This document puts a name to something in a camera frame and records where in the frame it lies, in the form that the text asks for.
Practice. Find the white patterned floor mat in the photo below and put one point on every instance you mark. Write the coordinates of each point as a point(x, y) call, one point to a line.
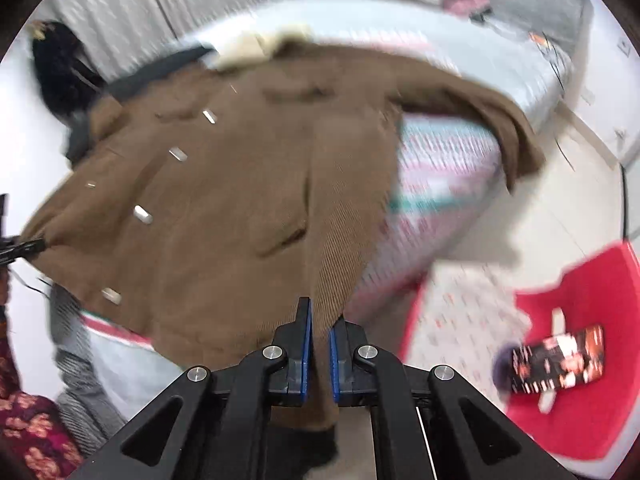
point(465, 310)

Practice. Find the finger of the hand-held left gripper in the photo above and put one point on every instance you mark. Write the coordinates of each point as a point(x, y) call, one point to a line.
point(22, 251)

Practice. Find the black fluffy hanging clothes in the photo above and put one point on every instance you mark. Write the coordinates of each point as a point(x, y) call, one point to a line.
point(60, 70)

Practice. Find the pink pillow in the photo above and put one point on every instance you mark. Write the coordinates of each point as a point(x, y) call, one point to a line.
point(467, 4)

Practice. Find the bed with patterned sheet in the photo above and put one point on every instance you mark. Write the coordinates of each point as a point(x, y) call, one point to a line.
point(445, 160)

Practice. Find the grey striped curtain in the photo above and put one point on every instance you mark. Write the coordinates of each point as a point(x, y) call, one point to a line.
point(150, 5)

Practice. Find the grey striped cloth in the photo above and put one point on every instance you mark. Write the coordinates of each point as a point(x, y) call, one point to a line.
point(75, 360)

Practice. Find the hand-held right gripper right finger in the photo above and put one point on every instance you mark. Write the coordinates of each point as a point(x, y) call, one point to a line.
point(334, 360)

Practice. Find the white wall socket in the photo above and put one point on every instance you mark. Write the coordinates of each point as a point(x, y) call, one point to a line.
point(626, 46)

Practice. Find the brown coat with fur collar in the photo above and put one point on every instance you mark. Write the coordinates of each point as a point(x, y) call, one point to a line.
point(240, 185)

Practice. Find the maroon floral clothing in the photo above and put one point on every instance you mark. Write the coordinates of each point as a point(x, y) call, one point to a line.
point(30, 425)

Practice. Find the black garment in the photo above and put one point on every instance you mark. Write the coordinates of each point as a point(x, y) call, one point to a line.
point(150, 70)

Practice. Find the red stool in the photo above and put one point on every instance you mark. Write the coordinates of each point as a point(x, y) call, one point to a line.
point(590, 425)

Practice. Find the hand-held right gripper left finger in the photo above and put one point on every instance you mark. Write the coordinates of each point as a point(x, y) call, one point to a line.
point(304, 355)

